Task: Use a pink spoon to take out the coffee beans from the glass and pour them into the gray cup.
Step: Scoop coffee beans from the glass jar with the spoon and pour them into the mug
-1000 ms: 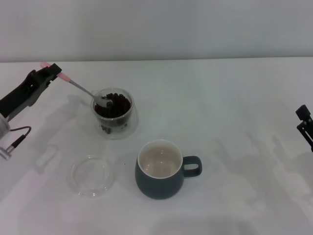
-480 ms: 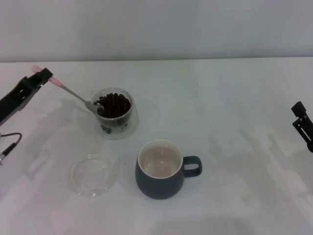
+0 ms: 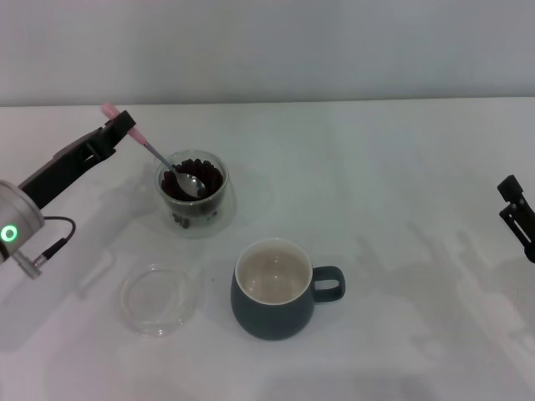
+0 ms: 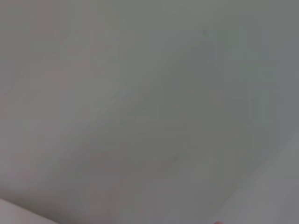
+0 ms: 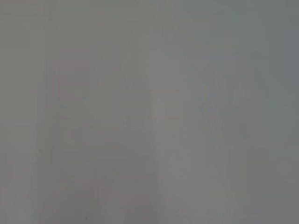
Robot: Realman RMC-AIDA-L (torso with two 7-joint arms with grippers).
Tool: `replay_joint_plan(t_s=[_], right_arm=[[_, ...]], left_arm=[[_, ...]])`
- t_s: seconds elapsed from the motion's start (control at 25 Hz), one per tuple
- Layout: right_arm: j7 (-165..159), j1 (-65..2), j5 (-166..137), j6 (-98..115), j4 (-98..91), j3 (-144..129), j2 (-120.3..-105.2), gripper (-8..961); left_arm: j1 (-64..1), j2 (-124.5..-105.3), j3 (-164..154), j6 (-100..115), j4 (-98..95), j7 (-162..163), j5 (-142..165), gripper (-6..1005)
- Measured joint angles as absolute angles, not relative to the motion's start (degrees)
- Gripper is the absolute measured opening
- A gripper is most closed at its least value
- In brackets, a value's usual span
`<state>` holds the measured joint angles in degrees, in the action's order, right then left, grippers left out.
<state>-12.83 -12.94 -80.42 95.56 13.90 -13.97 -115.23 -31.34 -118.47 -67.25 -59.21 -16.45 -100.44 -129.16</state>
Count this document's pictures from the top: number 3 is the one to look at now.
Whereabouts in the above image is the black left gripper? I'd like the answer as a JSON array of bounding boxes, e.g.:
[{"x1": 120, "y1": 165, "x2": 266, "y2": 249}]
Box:
[{"x1": 18, "y1": 109, "x2": 137, "y2": 211}]

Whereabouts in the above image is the coffee bean pile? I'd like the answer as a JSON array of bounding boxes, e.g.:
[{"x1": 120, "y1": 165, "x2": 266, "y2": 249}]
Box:
[{"x1": 161, "y1": 158, "x2": 225, "y2": 202}]

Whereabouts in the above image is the clear glass cup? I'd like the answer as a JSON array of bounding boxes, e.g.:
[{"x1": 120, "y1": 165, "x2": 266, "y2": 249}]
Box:
[{"x1": 155, "y1": 150, "x2": 232, "y2": 223}]

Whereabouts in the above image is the pink handled metal spoon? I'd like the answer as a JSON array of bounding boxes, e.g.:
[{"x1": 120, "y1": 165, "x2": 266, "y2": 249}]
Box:
[{"x1": 101, "y1": 103, "x2": 207, "y2": 200}]

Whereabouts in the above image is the dark teal ceramic mug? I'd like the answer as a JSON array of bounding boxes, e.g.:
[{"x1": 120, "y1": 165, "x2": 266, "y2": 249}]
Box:
[{"x1": 230, "y1": 237, "x2": 347, "y2": 342}]

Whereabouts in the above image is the small clear glass dish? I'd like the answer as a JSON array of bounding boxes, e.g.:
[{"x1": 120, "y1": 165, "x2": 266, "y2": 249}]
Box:
[{"x1": 120, "y1": 263, "x2": 198, "y2": 339}]

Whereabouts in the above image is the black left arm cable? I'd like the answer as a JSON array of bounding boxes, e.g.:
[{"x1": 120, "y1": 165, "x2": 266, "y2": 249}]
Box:
[{"x1": 12, "y1": 216, "x2": 78, "y2": 269}]

